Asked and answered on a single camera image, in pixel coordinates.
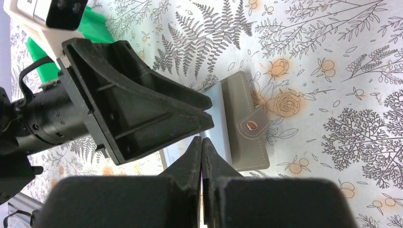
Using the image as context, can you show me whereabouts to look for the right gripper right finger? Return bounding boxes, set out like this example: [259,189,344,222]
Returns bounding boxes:
[201,138,357,228]

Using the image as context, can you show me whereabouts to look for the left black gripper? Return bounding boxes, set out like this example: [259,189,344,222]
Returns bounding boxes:
[0,56,89,204]

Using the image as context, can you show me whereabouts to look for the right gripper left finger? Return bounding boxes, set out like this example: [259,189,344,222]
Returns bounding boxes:
[33,136,202,228]

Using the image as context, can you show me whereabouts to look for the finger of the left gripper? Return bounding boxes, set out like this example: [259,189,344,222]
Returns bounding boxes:
[66,69,214,165]
[62,38,212,111]

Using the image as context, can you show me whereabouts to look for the green plastic bin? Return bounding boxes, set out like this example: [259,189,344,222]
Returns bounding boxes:
[26,6,116,85]

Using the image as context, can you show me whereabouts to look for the grey leather card holder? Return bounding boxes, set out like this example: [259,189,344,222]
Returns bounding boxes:
[160,70,271,173]

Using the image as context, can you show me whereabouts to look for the floral table mat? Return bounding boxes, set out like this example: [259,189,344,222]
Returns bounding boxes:
[23,0,403,228]

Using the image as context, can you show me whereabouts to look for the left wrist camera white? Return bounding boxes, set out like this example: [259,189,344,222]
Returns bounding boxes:
[3,0,88,61]

